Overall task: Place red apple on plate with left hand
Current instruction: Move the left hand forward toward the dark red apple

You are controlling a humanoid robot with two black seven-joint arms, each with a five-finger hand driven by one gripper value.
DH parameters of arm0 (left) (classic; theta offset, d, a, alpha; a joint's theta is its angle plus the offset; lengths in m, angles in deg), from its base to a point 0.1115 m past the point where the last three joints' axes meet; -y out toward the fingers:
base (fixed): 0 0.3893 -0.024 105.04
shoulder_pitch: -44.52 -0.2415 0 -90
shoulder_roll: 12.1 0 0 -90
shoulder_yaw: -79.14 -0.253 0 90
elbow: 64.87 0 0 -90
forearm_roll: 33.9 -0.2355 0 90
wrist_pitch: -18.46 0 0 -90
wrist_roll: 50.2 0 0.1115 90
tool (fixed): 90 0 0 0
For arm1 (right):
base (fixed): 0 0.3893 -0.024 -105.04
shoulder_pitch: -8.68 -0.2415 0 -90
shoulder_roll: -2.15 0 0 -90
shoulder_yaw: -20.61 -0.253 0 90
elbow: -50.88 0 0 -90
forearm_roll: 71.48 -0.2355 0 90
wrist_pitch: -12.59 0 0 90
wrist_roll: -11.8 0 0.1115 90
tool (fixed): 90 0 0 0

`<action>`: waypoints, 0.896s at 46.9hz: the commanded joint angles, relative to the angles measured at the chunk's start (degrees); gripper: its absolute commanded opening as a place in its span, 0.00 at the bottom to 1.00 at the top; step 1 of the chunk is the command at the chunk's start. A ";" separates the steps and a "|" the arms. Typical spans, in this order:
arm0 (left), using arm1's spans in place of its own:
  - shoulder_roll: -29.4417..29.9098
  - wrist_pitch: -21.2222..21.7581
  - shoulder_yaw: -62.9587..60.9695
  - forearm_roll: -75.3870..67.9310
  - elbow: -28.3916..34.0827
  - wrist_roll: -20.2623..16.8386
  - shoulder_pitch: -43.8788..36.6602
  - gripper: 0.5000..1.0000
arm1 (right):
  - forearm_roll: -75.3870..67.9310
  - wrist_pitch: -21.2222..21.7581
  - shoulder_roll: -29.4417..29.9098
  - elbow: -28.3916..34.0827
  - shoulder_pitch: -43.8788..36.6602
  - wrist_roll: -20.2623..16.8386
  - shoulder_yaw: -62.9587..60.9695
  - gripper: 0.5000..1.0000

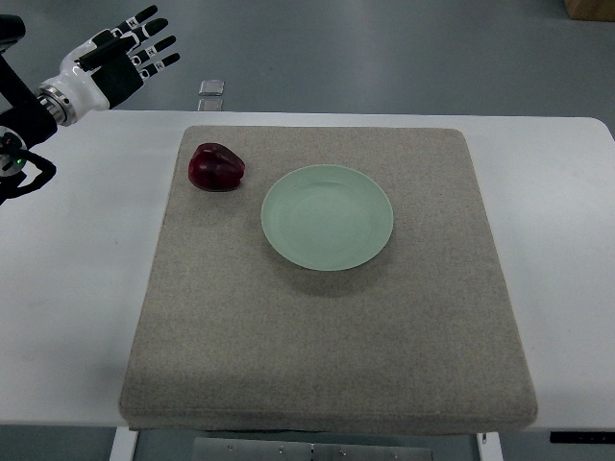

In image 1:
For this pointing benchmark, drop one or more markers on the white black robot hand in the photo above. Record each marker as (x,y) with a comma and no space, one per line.
(111,66)

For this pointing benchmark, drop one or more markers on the red apple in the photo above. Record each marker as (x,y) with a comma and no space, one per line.
(214,167)

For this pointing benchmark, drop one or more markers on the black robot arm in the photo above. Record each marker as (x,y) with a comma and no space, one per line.
(31,119)

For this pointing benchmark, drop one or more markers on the upper floor socket plate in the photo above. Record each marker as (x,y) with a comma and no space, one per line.
(211,88)

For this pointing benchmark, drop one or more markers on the floor socket plate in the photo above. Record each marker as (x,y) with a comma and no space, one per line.
(211,88)
(210,104)

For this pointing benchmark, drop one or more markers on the lower floor socket plate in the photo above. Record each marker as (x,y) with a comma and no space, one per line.
(210,104)

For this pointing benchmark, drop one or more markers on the pale green plate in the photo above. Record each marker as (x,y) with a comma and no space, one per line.
(327,218)

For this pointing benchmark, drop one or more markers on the beige fabric mat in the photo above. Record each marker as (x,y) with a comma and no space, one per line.
(422,339)

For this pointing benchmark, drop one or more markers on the brown cardboard box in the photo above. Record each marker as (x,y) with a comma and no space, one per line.
(591,10)

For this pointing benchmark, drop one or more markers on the black table control panel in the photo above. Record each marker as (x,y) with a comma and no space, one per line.
(582,437)

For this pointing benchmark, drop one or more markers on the white table leg frame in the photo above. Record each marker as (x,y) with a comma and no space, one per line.
(123,445)

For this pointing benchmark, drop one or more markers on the grey metal base plate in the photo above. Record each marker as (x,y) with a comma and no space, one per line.
(217,449)

